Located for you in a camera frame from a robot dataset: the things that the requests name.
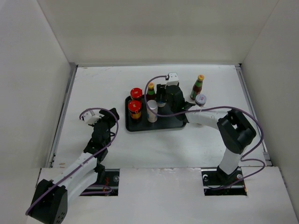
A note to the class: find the red-lid chili jar front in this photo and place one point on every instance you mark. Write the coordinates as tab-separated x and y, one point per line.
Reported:
134	108

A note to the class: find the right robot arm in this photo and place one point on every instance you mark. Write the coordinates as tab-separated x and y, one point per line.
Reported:
236	131

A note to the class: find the blue-label pepper jar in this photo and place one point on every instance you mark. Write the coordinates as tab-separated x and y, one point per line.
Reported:
161	103
152	109

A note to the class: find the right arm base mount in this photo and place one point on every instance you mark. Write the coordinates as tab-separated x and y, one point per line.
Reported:
215	186

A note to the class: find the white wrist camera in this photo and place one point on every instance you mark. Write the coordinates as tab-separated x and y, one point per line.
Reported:
90	117
172	79

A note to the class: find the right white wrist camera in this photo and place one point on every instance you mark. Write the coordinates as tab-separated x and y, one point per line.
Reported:
172	79

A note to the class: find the black plastic tray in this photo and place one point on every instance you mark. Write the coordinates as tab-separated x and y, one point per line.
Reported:
144	125

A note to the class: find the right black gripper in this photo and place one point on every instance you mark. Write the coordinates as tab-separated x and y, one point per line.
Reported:
161	89

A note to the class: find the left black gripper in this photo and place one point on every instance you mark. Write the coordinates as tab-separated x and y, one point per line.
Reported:
108	117

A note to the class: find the yellow-cap sauce bottle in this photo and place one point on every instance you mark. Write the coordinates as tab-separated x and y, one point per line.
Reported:
197	87
150	95

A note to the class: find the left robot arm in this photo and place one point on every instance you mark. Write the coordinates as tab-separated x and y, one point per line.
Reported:
52	197

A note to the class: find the red-lid chili jar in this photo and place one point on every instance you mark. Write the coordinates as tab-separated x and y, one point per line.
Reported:
134	108
136	94

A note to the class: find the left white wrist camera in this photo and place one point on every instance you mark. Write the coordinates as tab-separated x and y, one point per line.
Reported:
90	117

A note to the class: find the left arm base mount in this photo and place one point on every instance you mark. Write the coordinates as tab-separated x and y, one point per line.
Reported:
107	184

